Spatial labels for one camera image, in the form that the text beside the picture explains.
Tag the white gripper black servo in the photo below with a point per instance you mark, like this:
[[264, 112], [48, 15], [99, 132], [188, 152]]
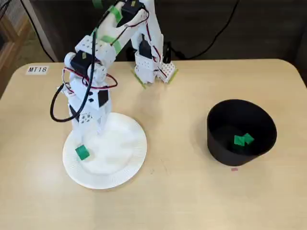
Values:
[[85, 118]]

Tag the green cube block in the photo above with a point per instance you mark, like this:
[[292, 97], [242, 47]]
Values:
[[250, 139], [239, 140], [82, 152]]

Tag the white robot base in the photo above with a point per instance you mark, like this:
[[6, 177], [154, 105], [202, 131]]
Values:
[[144, 72]]

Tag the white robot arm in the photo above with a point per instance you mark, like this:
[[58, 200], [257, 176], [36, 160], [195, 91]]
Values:
[[105, 26]]

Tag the white paper plate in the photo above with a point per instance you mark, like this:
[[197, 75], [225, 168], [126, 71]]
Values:
[[115, 163]]

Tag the black round pot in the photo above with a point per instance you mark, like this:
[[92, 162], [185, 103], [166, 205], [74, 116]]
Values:
[[239, 158]]

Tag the green tape strip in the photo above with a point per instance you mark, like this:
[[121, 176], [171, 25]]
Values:
[[174, 76], [138, 81]]

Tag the white MT18 label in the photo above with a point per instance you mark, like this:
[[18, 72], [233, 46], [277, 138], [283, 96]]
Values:
[[37, 70]]

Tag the black plug connector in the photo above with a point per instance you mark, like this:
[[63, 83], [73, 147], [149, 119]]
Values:
[[167, 54]]

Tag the green tape piece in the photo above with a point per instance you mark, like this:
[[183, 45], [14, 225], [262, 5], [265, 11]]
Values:
[[97, 3]]

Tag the small pink sticker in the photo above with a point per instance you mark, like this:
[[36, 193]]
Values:
[[234, 169]]

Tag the white metal post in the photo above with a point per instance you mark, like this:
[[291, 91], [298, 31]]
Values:
[[45, 36]]

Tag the wooden shelf frame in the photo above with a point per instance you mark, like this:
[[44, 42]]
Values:
[[9, 33]]

